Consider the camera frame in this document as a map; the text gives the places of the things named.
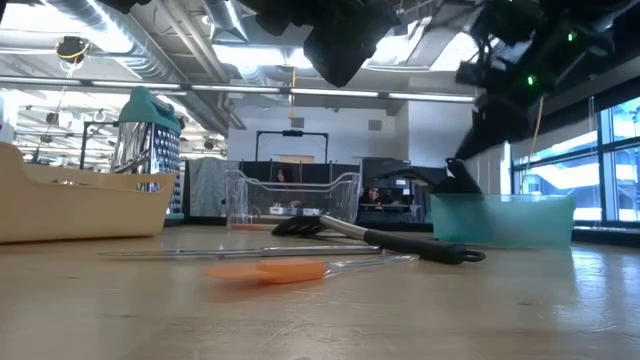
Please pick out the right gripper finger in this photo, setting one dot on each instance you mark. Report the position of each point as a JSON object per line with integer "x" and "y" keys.
{"x": 495, "y": 127}

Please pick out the teal plastic bin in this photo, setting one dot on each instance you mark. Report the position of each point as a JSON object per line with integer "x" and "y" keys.
{"x": 500, "y": 220}

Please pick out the clear plastic bin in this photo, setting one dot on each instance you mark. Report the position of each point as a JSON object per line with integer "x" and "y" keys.
{"x": 240, "y": 200}

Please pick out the shiny steel scoop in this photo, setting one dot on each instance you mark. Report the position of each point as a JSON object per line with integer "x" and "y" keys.
{"x": 67, "y": 182}

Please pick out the orange plastic bin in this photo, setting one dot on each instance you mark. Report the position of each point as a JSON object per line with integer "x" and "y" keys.
{"x": 75, "y": 210}

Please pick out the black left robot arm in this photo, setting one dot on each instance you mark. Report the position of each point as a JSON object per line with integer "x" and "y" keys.
{"x": 125, "y": 4}

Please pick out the long ceiling light bar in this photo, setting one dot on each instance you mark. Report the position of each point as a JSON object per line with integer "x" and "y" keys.
{"x": 335, "y": 93}

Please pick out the person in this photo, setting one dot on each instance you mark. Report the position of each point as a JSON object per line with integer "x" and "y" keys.
{"x": 286, "y": 175}
{"x": 374, "y": 195}

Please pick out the black partition panel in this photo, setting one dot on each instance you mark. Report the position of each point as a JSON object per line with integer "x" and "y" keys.
{"x": 260, "y": 172}

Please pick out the grey cloth cover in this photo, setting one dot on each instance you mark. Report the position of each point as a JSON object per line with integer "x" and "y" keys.
{"x": 205, "y": 185}

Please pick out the teal steel box grater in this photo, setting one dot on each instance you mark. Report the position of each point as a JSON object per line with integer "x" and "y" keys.
{"x": 145, "y": 140}

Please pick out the silver rectangular air duct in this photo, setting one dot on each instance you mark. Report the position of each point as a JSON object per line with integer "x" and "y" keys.
{"x": 440, "y": 50}

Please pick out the black background gantry frame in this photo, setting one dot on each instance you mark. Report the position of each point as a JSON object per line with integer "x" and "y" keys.
{"x": 292, "y": 133}

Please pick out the silver round air duct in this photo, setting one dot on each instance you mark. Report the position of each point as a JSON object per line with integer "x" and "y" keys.
{"x": 145, "y": 60}

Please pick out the black background rack frame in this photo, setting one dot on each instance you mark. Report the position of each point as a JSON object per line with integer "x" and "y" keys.
{"x": 100, "y": 123}

